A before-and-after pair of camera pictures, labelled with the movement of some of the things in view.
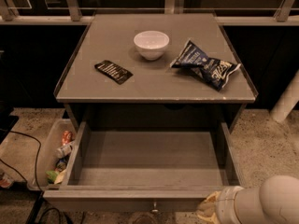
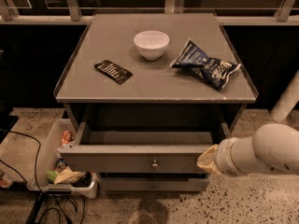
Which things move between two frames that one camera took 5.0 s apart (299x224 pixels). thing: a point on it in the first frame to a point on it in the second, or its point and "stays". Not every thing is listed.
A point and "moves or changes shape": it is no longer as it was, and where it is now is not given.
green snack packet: [51, 175] stays
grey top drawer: [143, 166] moves or changes shape
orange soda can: [67, 136] stays
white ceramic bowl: [151, 44] stays
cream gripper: [224, 204] to [222, 156]
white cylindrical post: [288, 101] stays
